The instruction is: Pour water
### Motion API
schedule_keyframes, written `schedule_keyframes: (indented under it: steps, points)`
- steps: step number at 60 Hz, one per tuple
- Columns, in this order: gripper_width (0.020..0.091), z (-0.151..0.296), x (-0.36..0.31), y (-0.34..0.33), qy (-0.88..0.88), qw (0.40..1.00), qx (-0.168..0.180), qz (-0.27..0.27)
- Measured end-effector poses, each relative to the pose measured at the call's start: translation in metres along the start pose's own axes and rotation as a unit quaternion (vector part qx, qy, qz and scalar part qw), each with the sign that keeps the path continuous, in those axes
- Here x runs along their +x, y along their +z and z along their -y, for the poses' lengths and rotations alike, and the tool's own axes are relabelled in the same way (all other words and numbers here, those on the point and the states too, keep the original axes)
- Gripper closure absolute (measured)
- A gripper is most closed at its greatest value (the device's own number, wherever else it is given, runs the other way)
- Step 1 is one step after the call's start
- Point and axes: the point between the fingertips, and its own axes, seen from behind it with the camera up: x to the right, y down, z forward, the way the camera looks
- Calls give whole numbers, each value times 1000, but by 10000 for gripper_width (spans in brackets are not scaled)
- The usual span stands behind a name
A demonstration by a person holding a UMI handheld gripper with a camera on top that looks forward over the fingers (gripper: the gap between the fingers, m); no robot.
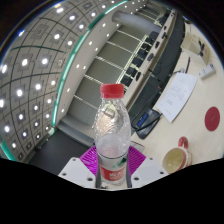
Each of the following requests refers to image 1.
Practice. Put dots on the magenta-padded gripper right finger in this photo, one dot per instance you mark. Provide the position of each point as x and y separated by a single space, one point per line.
137 160

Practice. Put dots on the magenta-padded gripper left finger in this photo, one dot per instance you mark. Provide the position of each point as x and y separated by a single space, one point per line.
88 159

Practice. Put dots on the clear red-capped water bottle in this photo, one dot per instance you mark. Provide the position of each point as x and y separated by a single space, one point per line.
111 160

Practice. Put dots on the red floral ceramic mug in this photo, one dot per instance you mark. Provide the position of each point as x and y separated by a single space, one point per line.
175 160

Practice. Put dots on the white printed paper sheet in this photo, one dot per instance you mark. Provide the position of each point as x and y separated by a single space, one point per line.
176 96

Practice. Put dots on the flat round red coaster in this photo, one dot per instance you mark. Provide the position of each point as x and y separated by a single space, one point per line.
212 119

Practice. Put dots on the row of black office chairs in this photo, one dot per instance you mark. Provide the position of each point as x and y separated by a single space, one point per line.
140 63

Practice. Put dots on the long curved conference desk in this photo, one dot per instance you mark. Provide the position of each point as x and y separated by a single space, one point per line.
166 66

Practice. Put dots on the group of ceiling lights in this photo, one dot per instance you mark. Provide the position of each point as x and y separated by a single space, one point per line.
45 61

